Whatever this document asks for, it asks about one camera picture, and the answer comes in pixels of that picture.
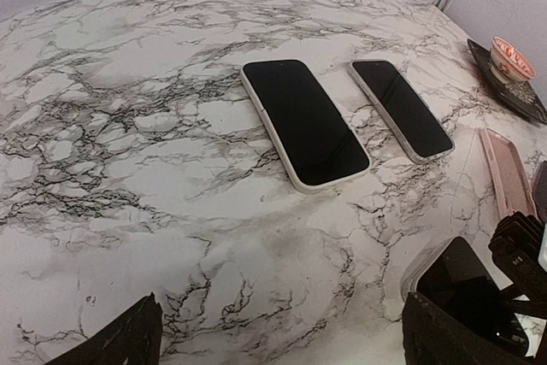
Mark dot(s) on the pink phone case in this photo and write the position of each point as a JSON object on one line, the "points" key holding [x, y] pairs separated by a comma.
{"points": [[512, 188]]}

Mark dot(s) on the red white patterned bowl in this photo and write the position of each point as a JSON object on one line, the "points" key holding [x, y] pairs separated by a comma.
{"points": [[508, 64]]}

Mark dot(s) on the clear magsafe phone case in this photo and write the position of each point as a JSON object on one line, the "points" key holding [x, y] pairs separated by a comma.
{"points": [[376, 100]]}

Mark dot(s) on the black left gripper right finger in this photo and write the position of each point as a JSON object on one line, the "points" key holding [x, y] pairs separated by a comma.
{"points": [[430, 336]]}

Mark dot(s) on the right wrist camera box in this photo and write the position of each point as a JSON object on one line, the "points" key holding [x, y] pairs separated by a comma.
{"points": [[515, 247]]}

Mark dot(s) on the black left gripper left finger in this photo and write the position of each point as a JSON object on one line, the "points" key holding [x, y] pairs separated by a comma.
{"points": [[134, 337]]}

